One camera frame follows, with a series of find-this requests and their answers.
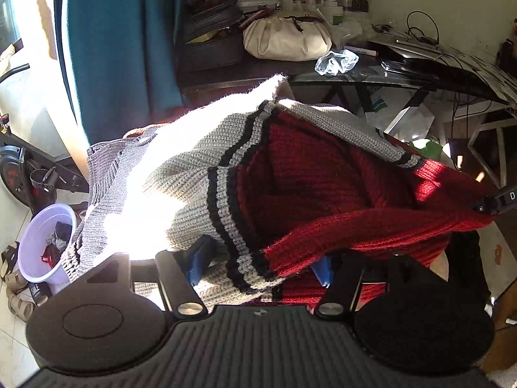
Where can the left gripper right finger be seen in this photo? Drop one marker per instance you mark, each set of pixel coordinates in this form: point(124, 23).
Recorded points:
point(342, 277)

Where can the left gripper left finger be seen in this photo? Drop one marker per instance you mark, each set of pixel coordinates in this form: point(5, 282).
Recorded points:
point(180, 271)

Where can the red beige knit cardigan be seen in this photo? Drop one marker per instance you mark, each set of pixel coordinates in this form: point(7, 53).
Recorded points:
point(277, 184)

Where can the green garment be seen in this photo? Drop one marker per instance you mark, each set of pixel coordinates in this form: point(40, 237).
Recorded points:
point(427, 148)

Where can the geometric pattern desk mat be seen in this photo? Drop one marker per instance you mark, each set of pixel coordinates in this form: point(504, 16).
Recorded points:
point(501, 83)

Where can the lavender plastic basin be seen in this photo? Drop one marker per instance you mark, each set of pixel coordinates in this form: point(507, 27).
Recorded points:
point(35, 240)

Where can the brown sandals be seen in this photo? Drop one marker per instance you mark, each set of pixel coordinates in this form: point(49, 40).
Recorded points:
point(15, 284)

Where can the black glass desk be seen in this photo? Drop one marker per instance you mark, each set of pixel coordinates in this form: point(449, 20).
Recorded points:
point(418, 74)

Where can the exercise bike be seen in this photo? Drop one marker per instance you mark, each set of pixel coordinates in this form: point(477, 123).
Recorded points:
point(32, 176)

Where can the red marker pen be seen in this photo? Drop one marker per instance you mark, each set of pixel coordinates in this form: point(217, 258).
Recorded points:
point(363, 51)

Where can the crumpled blue plastic wrap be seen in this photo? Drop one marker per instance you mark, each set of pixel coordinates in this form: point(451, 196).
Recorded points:
point(336, 62)

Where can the teal curtain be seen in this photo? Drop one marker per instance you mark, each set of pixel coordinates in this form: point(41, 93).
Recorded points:
point(118, 60)

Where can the beige drawstring bag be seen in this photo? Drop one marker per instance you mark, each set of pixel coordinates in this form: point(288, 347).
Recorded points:
point(291, 38)

